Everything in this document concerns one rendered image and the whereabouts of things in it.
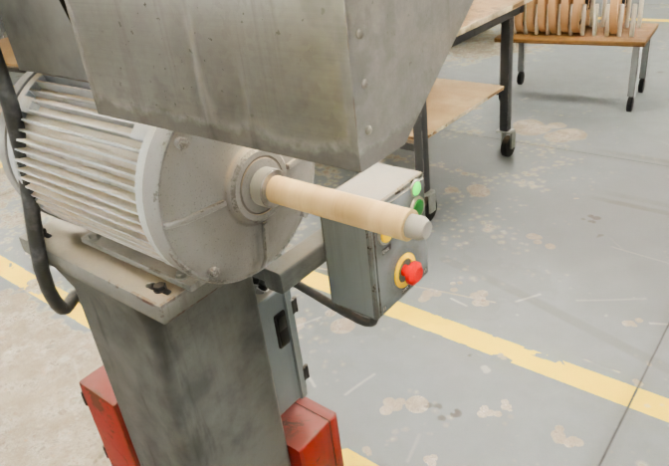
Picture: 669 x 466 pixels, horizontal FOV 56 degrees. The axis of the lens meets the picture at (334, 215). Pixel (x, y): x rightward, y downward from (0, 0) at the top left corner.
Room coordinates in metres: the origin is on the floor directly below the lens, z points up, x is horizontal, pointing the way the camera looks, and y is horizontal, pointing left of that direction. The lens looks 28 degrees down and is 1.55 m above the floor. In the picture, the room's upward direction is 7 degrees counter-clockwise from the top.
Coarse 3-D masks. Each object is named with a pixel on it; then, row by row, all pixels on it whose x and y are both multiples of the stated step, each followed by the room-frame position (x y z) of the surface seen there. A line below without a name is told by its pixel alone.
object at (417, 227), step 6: (408, 216) 0.52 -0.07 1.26; (414, 216) 0.52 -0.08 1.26; (420, 216) 0.52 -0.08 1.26; (408, 222) 0.52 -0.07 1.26; (414, 222) 0.51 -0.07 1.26; (420, 222) 0.51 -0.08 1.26; (426, 222) 0.51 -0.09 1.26; (408, 228) 0.51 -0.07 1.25; (414, 228) 0.51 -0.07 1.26; (420, 228) 0.51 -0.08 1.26; (426, 228) 0.51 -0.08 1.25; (408, 234) 0.51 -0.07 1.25; (414, 234) 0.51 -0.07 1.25; (420, 234) 0.51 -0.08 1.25; (426, 234) 0.51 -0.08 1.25; (420, 240) 0.51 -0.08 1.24
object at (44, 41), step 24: (0, 0) 0.82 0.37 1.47; (24, 0) 0.78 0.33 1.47; (48, 0) 0.74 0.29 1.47; (24, 24) 0.80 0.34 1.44; (48, 24) 0.76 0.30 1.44; (24, 48) 0.81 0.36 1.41; (48, 48) 0.77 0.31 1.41; (72, 48) 0.73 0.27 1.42; (48, 72) 0.78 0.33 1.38; (72, 72) 0.74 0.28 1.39
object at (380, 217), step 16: (272, 192) 0.63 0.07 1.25; (288, 192) 0.61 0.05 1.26; (304, 192) 0.60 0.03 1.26; (320, 192) 0.59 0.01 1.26; (336, 192) 0.58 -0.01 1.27; (304, 208) 0.60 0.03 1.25; (320, 208) 0.58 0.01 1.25; (336, 208) 0.57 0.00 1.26; (352, 208) 0.56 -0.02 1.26; (368, 208) 0.55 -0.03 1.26; (384, 208) 0.54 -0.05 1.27; (400, 208) 0.53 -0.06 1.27; (352, 224) 0.55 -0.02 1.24; (368, 224) 0.54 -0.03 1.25; (384, 224) 0.53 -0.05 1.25; (400, 224) 0.52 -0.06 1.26
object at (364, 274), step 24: (384, 168) 0.95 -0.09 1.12; (360, 192) 0.87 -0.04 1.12; (384, 192) 0.86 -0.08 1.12; (408, 192) 0.88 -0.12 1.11; (336, 240) 0.85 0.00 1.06; (360, 240) 0.81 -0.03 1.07; (336, 264) 0.85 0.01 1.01; (360, 264) 0.82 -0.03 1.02; (384, 264) 0.82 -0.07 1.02; (408, 264) 0.87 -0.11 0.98; (264, 288) 0.91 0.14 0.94; (312, 288) 0.90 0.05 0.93; (336, 288) 0.85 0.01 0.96; (360, 288) 0.82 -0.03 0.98; (384, 288) 0.82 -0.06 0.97; (408, 288) 0.86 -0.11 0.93; (336, 312) 0.88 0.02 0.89; (360, 312) 0.82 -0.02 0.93; (384, 312) 0.81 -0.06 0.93
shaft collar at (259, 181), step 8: (264, 168) 0.65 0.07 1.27; (272, 168) 0.65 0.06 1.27; (256, 176) 0.64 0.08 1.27; (264, 176) 0.64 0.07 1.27; (272, 176) 0.64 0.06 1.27; (256, 184) 0.64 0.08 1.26; (264, 184) 0.63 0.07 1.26; (256, 192) 0.63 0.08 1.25; (264, 192) 0.63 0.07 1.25; (256, 200) 0.64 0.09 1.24; (264, 200) 0.63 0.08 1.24
